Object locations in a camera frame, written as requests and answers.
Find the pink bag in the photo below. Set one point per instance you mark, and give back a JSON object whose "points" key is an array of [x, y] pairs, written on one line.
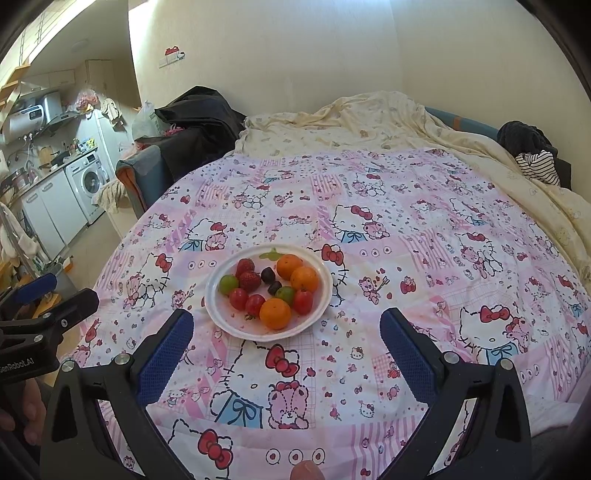
{"points": [[87, 99]]}

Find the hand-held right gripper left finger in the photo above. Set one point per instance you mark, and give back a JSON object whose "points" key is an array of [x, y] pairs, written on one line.
{"points": [[166, 355]]}

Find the person's left hand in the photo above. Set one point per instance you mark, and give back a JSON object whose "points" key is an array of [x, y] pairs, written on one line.
{"points": [[32, 410]]}

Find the white kitchen cabinet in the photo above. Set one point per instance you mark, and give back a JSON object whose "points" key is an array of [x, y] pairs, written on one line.
{"points": [[46, 212]]}

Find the red cherry tomato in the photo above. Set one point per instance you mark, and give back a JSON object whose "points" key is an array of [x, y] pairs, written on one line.
{"points": [[238, 298], [302, 301], [255, 304]]}

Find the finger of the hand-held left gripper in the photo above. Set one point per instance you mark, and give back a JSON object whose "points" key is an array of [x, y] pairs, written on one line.
{"points": [[32, 287], [74, 308]]}

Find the wall socket with red decoration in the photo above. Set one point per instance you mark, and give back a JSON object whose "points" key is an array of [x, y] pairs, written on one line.
{"points": [[171, 56]]}

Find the dark garment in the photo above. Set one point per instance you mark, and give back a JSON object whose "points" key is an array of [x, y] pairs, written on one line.
{"points": [[521, 134]]}

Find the hanging beige cloth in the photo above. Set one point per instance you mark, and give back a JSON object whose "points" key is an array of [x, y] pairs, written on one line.
{"points": [[111, 110]]}

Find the black jacket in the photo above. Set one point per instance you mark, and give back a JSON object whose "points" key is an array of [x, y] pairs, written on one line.
{"points": [[198, 115]]}

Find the pink cartoon printed blanket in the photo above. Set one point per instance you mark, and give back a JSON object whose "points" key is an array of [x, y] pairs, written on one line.
{"points": [[392, 230]]}

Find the person's right hand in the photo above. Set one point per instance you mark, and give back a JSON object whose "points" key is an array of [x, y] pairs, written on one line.
{"points": [[305, 471]]}

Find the white washing machine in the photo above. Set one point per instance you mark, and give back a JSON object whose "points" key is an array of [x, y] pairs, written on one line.
{"points": [[87, 184]]}

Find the silver range hood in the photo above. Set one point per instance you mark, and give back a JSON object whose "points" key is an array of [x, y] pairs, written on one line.
{"points": [[48, 105]]}

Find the white plastic bag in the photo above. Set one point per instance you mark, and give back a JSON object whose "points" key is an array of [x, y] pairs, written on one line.
{"points": [[144, 122]]}

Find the cream cloth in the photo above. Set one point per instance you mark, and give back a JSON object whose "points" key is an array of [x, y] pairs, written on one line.
{"points": [[108, 196]]}

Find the cream duvet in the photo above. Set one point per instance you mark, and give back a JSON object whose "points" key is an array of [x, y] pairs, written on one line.
{"points": [[369, 120]]}

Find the white refrigerator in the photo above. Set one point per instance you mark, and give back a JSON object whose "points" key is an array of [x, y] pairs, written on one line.
{"points": [[106, 138]]}

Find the pink strawberry-shaped plate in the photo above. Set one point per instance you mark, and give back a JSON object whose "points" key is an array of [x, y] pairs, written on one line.
{"points": [[221, 314]]}

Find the striped garment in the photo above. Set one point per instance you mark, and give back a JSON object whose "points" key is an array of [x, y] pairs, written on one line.
{"points": [[538, 167]]}

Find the white water heater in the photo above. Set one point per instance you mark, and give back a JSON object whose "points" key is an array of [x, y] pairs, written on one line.
{"points": [[23, 121]]}

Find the red strawberry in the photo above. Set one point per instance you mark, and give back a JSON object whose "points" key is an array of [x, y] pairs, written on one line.
{"points": [[244, 266], [250, 280]]}

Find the blue-grey sofa armrest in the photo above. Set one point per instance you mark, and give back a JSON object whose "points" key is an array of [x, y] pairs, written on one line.
{"points": [[141, 180]]}

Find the orange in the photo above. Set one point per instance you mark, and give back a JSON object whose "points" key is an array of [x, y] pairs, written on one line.
{"points": [[288, 266], [304, 278], [275, 314]]}

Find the blue sofa backrest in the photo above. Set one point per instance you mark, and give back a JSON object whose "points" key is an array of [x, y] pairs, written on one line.
{"points": [[461, 121]]}

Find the green grape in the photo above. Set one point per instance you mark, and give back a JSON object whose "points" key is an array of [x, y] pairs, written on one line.
{"points": [[286, 294], [227, 284]]}

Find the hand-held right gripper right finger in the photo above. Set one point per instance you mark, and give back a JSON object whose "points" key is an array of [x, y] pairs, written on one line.
{"points": [[408, 355]]}

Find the dark purple grape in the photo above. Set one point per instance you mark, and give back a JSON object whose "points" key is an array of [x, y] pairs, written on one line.
{"points": [[268, 274], [274, 288]]}

